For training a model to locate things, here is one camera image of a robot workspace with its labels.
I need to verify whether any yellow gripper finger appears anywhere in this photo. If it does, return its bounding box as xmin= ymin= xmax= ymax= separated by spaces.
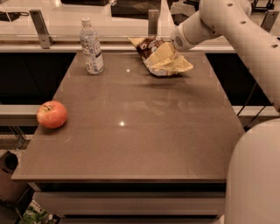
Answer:
xmin=164 ymin=53 xmax=193 ymax=74
xmin=145 ymin=42 xmax=175 ymax=67

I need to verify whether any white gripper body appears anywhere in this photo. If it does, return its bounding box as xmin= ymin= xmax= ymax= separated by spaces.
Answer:
xmin=171 ymin=17 xmax=214 ymax=52

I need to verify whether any brown chip bag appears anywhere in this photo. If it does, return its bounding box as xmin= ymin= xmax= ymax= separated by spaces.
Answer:
xmin=129 ymin=36 xmax=193 ymax=76

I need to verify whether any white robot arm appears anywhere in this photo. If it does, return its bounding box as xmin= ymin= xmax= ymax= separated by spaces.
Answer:
xmin=170 ymin=0 xmax=280 ymax=224

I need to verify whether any red apple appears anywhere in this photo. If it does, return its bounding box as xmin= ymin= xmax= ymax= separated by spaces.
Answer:
xmin=37 ymin=101 xmax=67 ymax=129

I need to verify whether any clear plastic water bottle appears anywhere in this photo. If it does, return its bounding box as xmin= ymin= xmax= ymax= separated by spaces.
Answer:
xmin=80 ymin=17 xmax=104 ymax=74

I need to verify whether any grey table drawer front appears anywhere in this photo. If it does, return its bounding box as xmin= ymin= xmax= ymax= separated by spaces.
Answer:
xmin=33 ymin=192 xmax=225 ymax=217

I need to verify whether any brown bin with hole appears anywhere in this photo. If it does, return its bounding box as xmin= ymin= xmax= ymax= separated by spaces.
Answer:
xmin=0 ymin=151 xmax=29 ymax=202

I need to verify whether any middle metal glass bracket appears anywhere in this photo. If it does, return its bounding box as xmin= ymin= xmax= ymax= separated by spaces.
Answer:
xmin=148 ymin=10 xmax=159 ymax=36

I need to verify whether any metal glass bracket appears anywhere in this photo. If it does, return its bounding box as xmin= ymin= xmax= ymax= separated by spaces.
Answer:
xmin=261 ymin=10 xmax=279 ymax=32
xmin=29 ymin=10 xmax=53 ymax=49
xmin=148 ymin=10 xmax=159 ymax=36

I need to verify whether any right metal glass bracket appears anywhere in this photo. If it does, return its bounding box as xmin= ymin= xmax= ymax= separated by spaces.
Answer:
xmin=261 ymin=10 xmax=279 ymax=32

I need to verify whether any left metal glass bracket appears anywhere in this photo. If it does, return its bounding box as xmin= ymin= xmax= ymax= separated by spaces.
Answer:
xmin=29 ymin=10 xmax=53 ymax=49

